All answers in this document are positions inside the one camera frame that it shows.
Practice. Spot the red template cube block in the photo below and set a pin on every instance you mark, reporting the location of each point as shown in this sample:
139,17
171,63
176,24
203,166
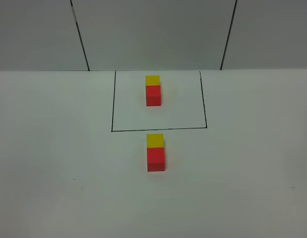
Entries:
153,95

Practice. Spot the yellow template cube block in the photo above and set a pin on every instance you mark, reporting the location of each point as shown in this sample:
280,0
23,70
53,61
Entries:
152,80

